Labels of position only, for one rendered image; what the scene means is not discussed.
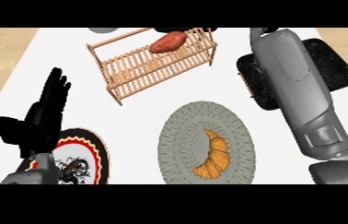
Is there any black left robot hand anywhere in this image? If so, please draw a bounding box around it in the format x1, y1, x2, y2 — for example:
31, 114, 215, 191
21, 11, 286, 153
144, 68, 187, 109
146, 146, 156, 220
0, 66, 74, 159

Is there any reddish brown sweet potato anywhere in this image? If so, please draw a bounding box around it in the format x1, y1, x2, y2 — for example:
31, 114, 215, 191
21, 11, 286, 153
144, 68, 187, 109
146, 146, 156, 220
147, 30, 189, 54

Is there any wooden slatted tiered shelf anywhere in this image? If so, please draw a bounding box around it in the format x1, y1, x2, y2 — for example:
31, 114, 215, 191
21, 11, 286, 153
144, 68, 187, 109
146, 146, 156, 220
85, 27, 218, 107

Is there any grey oval woven placemat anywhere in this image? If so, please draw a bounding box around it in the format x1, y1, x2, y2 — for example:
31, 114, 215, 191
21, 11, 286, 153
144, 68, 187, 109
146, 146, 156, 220
156, 100, 258, 185

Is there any black rimmed dragon plate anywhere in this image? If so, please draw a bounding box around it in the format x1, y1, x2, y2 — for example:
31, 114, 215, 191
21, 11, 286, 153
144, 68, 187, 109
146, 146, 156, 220
50, 127, 112, 185

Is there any black marbled cutting board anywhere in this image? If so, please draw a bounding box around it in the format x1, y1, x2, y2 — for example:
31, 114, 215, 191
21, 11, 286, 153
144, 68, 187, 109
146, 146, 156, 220
234, 38, 348, 112

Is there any black object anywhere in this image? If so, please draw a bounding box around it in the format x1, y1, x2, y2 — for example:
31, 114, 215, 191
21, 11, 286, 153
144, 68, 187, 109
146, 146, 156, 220
153, 27, 218, 34

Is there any grey round object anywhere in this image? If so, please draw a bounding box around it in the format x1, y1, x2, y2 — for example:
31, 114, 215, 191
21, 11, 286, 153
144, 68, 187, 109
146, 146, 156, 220
87, 27, 119, 34

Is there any golden brown croissant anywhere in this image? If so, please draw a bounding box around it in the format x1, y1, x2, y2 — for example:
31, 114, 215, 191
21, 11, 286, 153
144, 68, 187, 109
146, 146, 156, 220
192, 128, 231, 180

